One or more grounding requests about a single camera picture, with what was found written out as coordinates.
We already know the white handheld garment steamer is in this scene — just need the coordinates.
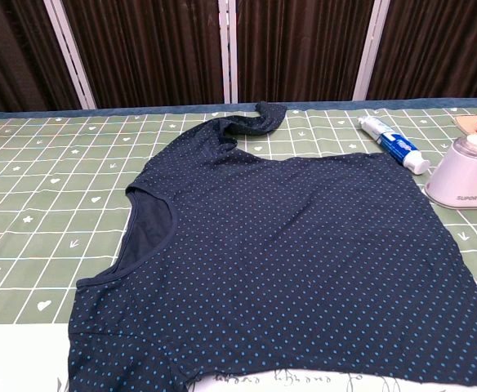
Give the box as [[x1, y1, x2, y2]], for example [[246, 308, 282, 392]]
[[422, 133, 477, 211]]

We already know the navy polka dot t-shirt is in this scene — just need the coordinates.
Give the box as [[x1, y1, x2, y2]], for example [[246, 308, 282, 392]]
[[67, 101, 477, 392]]

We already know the green grid tablecloth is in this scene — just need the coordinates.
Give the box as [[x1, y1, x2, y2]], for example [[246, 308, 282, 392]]
[[0, 106, 477, 326]]

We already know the brown pleated screen panel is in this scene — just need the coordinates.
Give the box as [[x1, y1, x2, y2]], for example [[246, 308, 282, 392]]
[[62, 0, 225, 109], [0, 0, 81, 116], [235, 0, 375, 103], [367, 0, 477, 100]]

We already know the blue white toothpaste tube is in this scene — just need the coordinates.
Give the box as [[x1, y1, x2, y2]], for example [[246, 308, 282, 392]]
[[356, 114, 431, 176]]

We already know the tan flat mat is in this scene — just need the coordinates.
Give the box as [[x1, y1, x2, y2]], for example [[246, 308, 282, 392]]
[[453, 114, 477, 139]]

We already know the white printed cloth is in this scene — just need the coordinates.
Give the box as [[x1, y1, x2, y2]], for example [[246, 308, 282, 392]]
[[0, 322, 477, 392]]

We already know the white screen frame post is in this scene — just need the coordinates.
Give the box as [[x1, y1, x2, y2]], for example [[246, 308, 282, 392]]
[[43, 0, 97, 110], [352, 0, 391, 101], [217, 0, 239, 104]]

